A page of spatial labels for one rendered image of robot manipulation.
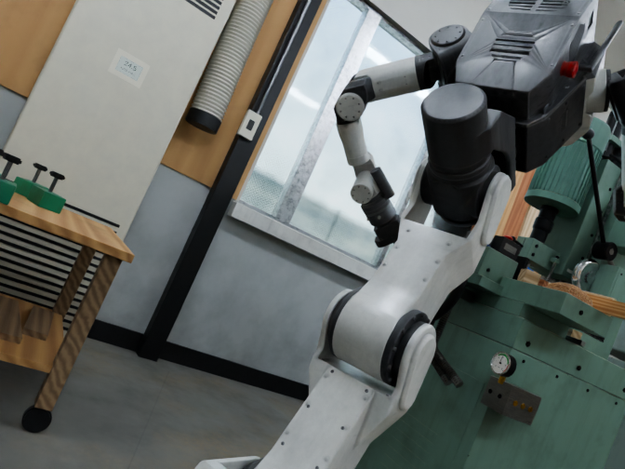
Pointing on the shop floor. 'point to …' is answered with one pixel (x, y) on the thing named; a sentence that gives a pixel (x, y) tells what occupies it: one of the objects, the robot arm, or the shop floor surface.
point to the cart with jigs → (33, 331)
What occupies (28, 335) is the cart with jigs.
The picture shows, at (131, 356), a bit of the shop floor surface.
